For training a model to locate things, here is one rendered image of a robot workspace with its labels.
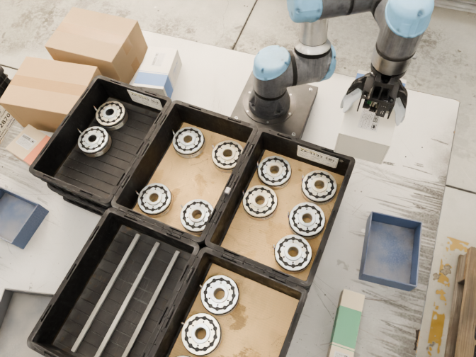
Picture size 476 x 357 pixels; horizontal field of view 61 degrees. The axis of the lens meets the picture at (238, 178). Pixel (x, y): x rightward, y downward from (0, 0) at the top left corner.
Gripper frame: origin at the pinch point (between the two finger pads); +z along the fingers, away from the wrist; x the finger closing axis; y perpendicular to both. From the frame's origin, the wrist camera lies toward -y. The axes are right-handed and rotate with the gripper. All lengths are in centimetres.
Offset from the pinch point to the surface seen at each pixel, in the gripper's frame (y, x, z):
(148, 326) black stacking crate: 65, -39, 28
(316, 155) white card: 4.1, -10.8, 21.0
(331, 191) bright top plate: 12.3, -3.7, 24.7
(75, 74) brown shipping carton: -4, -103, 25
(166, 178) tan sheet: 23, -54, 28
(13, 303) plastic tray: 74, -87, 40
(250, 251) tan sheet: 36, -20, 28
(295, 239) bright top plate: 29.7, -9.2, 24.6
